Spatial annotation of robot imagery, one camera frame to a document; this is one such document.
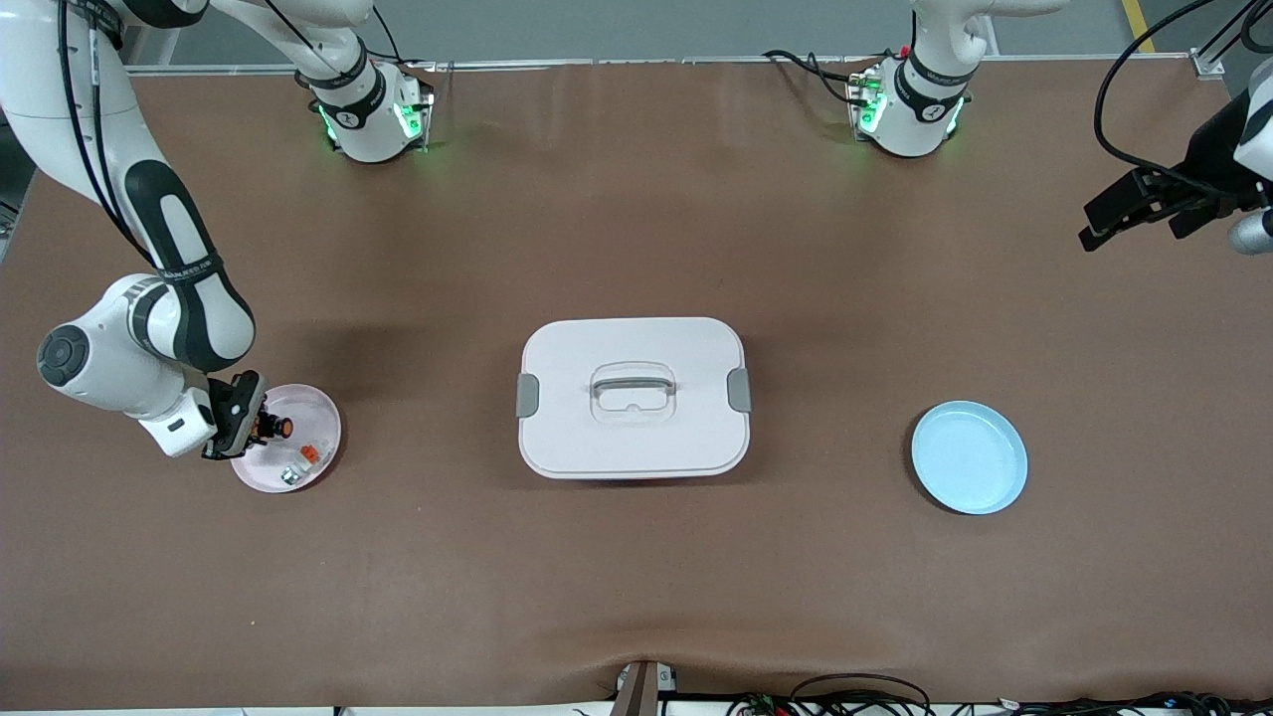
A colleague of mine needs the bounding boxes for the pink plate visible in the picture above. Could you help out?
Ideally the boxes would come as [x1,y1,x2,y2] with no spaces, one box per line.
[230,384,342,494]

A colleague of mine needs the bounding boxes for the light blue plate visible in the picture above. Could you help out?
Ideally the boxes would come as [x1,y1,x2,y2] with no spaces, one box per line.
[911,401,1029,516]

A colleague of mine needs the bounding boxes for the white lidded storage box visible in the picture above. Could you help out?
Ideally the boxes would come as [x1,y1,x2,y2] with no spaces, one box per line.
[515,316,753,481]

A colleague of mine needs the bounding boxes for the brown table mat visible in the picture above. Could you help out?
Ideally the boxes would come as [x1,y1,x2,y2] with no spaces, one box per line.
[0,58,1273,712]

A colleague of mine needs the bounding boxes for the grey orange switch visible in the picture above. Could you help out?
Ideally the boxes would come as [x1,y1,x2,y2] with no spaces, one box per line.
[280,440,334,488]

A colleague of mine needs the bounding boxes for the aluminium frame post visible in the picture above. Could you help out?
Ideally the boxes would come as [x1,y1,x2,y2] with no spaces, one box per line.
[1190,0,1273,81]

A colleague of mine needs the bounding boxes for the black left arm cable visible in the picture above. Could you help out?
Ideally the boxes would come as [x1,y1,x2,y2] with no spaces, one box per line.
[1094,0,1273,192]

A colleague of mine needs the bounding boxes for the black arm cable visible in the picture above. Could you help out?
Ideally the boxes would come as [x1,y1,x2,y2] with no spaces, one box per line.
[1094,0,1273,192]
[55,0,155,265]

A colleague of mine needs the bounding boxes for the black arm base cables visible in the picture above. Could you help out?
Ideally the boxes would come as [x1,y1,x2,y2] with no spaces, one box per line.
[764,48,871,105]

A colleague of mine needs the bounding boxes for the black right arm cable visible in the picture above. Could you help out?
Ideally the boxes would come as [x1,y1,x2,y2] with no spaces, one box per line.
[55,0,155,265]

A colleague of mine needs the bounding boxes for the metal clamp bracket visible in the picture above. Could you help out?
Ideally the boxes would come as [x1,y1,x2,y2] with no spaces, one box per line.
[612,660,679,716]

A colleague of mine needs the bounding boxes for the black cable bundle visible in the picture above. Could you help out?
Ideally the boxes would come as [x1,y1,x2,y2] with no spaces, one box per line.
[726,673,1273,716]

